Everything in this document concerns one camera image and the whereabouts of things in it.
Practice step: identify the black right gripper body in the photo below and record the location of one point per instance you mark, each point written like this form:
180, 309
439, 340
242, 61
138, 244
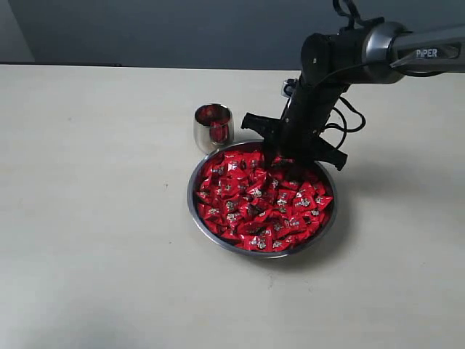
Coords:
296, 134

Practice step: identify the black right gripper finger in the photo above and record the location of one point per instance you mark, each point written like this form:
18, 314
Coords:
270, 151
296, 171

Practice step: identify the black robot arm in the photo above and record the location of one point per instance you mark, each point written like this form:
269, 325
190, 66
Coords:
377, 53

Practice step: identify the round stainless steel bowl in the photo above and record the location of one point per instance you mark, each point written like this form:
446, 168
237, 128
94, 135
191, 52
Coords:
327, 225

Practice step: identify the pile of red wrapped candies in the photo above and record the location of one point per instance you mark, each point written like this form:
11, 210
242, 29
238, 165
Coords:
261, 211

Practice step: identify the stainless steel cup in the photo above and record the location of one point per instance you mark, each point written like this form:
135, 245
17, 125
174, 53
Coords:
208, 139

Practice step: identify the red candies inside cup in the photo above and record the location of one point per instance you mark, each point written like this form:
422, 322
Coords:
213, 115

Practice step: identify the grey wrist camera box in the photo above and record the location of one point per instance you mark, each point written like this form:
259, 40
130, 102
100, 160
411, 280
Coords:
288, 88

